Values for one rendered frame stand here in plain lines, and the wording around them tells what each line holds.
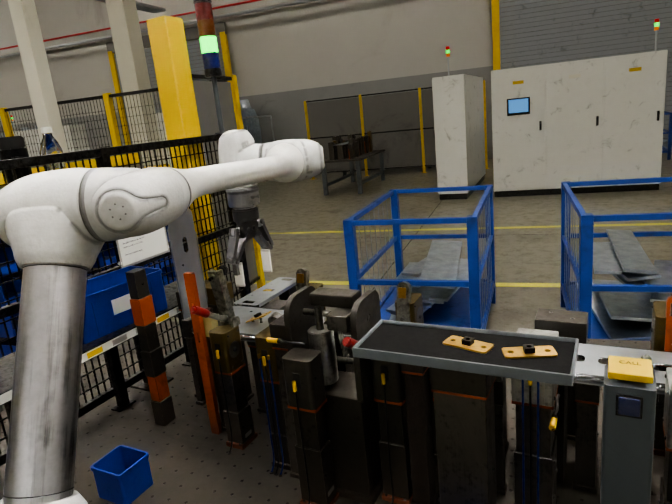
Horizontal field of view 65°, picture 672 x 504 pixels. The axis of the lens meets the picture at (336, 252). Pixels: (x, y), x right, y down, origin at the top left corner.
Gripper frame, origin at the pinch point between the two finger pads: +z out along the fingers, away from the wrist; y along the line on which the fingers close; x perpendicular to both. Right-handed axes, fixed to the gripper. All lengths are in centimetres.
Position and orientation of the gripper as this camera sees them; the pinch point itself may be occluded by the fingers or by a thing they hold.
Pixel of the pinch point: (254, 275)
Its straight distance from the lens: 156.7
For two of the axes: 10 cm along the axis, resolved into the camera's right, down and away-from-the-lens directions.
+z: 1.0, 9.6, 2.5
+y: 4.5, -2.7, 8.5
